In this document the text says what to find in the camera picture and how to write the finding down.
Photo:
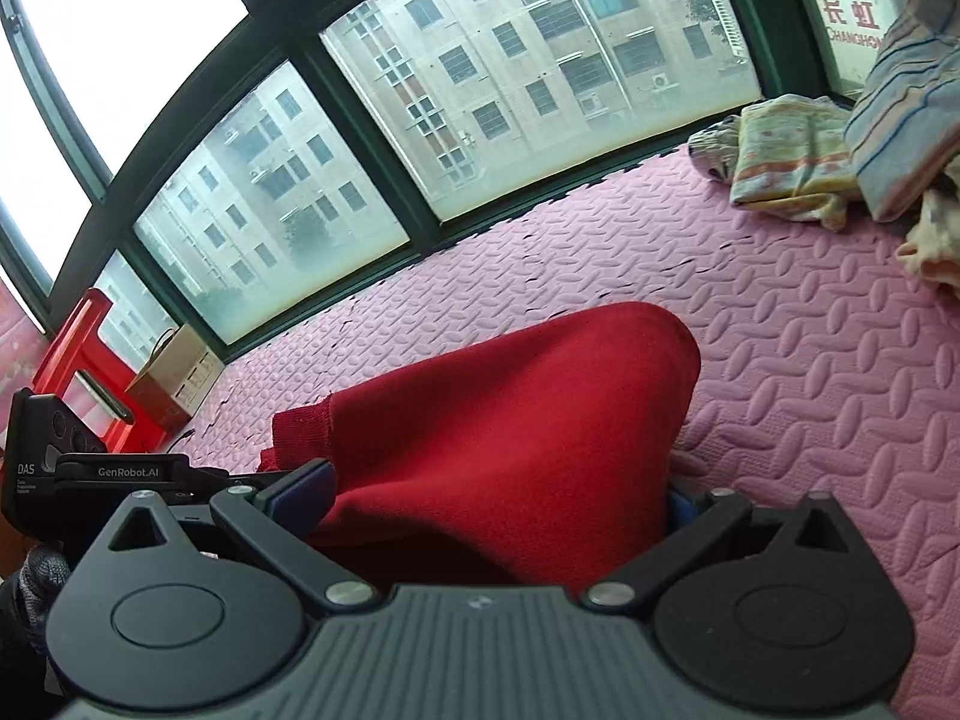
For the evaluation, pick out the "red plastic stool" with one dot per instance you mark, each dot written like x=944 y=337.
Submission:
x=83 y=371

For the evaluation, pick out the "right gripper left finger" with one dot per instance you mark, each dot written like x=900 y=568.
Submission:
x=272 y=526

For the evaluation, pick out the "cream white garment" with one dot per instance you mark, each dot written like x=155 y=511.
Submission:
x=931 y=251

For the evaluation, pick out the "gloved left hand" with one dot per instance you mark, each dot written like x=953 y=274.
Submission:
x=27 y=598

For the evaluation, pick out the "brown cardboard box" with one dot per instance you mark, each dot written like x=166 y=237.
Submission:
x=176 y=379

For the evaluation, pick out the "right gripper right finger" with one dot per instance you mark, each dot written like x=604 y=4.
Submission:
x=703 y=529

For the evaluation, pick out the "red knit sweater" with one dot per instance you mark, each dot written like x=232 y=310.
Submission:
x=537 y=458

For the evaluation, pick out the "pink foam floor mat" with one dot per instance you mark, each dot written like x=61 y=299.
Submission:
x=824 y=366

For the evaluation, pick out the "grey patterned garment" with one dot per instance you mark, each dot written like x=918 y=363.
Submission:
x=714 y=151

